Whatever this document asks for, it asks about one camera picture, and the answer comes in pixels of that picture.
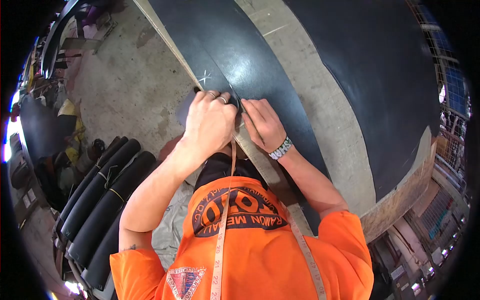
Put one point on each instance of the person's right hand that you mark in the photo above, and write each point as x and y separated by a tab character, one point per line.
268	125

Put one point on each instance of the person's left hand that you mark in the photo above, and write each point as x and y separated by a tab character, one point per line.
208	125

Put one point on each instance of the person's left fingers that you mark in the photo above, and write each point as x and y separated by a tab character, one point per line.
215	97

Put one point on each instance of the person's right thumb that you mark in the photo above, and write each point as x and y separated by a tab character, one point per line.
250	125

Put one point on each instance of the person's right index finger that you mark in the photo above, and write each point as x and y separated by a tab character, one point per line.
250	105

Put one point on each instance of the person's right fingers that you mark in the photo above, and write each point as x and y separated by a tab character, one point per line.
268	109

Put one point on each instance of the long wooden straightedge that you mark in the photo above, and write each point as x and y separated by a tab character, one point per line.
260	159

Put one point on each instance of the dark grey sheet piece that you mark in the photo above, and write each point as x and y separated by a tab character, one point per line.
185	110

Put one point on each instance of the black sheet with chalk mark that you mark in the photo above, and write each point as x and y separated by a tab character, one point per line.
255	60

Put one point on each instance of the person's legs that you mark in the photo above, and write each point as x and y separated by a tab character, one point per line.
221	168

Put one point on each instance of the beige measuring tape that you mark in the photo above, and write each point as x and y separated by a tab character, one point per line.
221	232

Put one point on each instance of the large black sheet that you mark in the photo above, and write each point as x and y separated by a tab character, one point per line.
375	75

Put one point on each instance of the person's body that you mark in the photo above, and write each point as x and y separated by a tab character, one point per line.
262	255

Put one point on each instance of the white woven sack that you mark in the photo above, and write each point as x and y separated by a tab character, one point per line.
168	228

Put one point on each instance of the black material roll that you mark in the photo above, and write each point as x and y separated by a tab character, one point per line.
107	255
112	206
88	180
101	183

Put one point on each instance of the chipboard panel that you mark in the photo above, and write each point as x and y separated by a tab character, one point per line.
397	202

